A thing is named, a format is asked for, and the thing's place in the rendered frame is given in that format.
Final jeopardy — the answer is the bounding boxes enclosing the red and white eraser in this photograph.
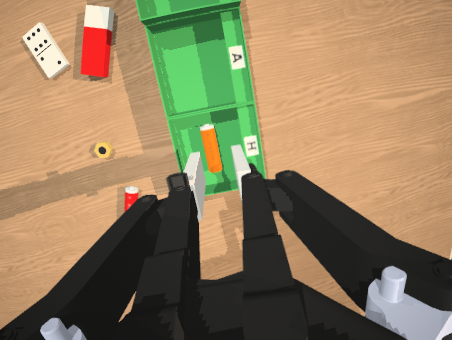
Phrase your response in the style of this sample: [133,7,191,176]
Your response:
[81,5,114,77]

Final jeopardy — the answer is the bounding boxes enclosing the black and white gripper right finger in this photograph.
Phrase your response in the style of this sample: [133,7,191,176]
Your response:
[231,145,452,340]

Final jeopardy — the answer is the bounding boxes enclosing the green three-compartment bin rack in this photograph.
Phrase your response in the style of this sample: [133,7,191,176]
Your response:
[136,0,266,196]

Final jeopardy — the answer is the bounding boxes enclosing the yellow hex nut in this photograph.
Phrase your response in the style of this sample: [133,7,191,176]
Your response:
[94,141,113,158]

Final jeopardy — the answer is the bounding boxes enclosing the white domino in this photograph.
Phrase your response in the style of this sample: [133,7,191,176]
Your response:
[22,22,70,78]

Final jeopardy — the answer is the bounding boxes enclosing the orange aa battery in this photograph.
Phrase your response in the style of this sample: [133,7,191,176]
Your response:
[200,124,222,173]

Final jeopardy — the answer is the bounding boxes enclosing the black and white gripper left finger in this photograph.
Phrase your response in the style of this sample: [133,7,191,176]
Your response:
[0,152,206,340]

